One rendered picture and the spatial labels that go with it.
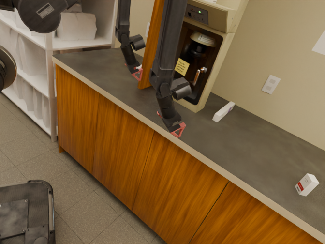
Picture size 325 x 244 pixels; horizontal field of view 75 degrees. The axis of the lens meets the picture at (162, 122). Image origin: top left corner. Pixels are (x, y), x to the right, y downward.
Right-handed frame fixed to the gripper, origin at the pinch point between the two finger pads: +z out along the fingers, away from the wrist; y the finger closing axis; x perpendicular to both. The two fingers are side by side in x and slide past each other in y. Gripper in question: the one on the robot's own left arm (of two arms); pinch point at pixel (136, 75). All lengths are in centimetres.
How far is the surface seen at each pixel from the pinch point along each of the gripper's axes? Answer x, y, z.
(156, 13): -21.6, 2.9, -27.2
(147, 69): -8.2, 4.1, 1.7
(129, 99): 10.0, -9.7, 6.6
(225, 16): -41, -29, -27
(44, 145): 98, 60, 65
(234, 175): -15, -71, 21
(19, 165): 114, 39, 56
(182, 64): -25.4, -10.3, -0.7
